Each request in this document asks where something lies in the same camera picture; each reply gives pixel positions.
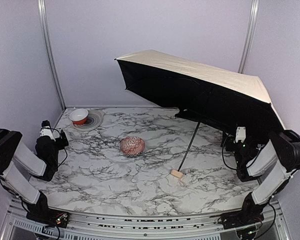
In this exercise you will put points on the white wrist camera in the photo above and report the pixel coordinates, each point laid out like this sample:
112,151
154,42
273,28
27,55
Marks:
240,134
46,130

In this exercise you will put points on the left aluminium frame post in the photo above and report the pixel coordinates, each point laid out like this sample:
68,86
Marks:
49,51

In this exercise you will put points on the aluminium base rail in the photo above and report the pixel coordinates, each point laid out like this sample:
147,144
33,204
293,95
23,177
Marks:
93,226

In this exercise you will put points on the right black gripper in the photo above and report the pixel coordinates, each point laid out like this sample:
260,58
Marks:
228,141

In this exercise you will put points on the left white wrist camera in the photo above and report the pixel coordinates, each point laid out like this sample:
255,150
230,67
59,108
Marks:
46,130

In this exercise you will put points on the right aluminium frame post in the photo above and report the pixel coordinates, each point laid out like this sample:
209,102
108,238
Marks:
251,28

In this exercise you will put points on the aluminium frame post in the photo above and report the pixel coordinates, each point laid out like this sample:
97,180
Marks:
251,28
49,51

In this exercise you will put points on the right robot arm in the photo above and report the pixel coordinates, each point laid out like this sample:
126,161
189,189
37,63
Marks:
276,164

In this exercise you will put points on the orange bowl white inside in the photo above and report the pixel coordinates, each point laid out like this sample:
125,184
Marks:
79,116

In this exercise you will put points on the red patterned bowl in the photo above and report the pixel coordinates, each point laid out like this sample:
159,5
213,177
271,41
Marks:
132,146

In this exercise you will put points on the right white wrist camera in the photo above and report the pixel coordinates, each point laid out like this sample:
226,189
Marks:
240,134

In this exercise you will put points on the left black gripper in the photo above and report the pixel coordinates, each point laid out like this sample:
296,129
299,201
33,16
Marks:
63,139

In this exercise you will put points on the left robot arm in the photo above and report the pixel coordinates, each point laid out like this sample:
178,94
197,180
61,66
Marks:
41,164

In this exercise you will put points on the cream and black umbrella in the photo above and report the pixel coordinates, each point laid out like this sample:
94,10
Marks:
219,98

